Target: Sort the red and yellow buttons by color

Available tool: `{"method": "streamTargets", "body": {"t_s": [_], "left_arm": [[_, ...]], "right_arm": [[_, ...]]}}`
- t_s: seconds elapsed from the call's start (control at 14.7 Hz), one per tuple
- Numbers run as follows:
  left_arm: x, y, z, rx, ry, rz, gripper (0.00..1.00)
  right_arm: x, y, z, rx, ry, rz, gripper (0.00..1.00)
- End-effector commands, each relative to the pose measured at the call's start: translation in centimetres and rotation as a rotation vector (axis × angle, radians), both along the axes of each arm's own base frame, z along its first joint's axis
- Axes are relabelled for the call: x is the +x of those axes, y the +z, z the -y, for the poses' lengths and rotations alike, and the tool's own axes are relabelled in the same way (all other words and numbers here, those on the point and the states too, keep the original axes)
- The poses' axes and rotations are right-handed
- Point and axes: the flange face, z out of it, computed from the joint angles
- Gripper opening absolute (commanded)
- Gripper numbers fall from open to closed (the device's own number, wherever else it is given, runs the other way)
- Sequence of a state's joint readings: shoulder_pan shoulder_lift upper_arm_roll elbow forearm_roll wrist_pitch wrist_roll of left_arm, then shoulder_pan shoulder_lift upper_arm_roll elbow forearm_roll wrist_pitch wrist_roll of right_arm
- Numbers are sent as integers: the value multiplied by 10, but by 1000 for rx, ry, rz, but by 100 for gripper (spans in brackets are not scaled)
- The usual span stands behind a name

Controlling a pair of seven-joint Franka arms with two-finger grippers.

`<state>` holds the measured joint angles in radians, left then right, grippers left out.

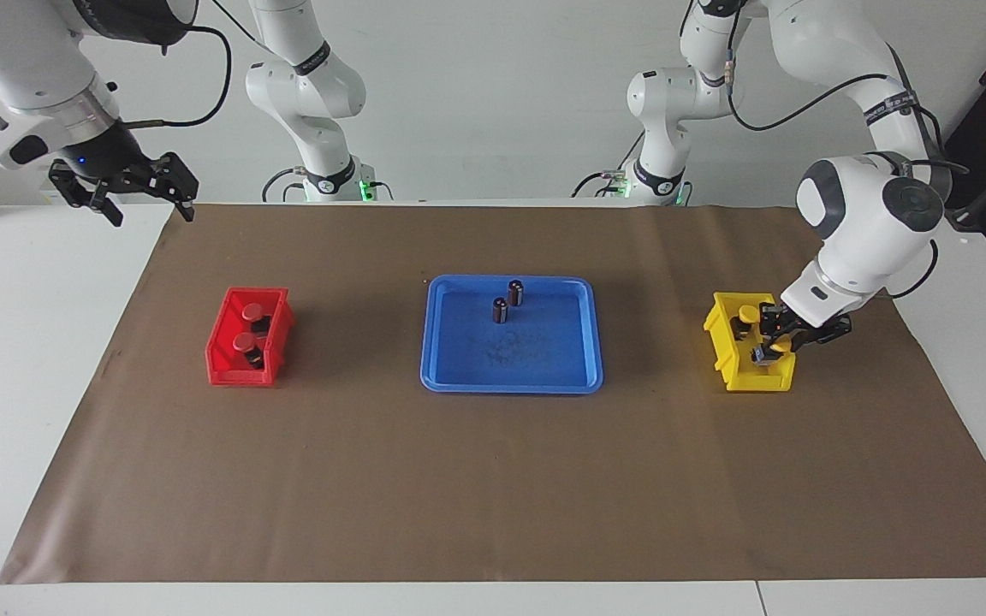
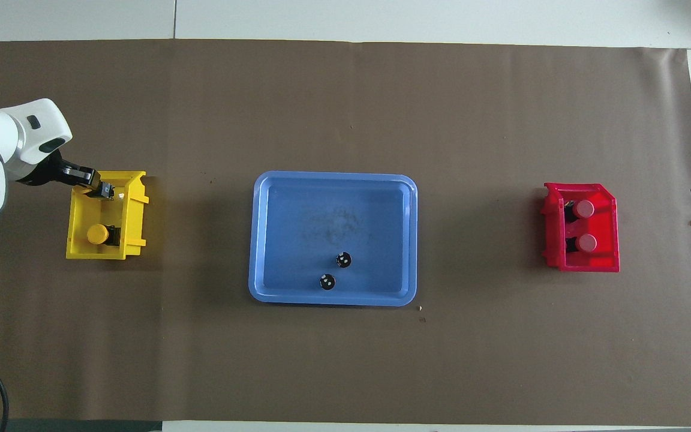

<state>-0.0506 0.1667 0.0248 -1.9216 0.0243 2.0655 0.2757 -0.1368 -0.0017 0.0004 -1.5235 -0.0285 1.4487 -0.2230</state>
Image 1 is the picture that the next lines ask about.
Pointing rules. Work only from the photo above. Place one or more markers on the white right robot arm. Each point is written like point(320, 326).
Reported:
point(22, 60)

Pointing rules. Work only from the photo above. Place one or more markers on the yellow plastic bin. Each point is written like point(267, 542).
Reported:
point(758, 382)

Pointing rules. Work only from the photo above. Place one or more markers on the red push button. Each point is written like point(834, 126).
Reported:
point(245, 342)
point(252, 312)

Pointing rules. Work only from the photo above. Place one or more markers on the yellow push button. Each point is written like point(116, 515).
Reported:
point(781, 345)
point(747, 315)

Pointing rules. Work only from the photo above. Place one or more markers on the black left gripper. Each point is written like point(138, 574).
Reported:
point(818, 328)

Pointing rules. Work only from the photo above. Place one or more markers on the blue plastic tray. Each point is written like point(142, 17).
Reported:
point(544, 359)

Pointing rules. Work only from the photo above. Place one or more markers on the red plastic bin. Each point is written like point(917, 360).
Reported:
point(236, 376)

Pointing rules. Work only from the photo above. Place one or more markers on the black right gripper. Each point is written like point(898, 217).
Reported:
point(116, 162)

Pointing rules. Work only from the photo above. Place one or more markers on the black cylindrical capacitor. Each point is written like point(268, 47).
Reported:
point(516, 293)
point(500, 310)

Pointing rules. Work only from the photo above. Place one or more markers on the brown paper mat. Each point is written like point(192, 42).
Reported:
point(493, 479)

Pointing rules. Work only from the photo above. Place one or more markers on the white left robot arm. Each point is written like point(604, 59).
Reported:
point(861, 231)

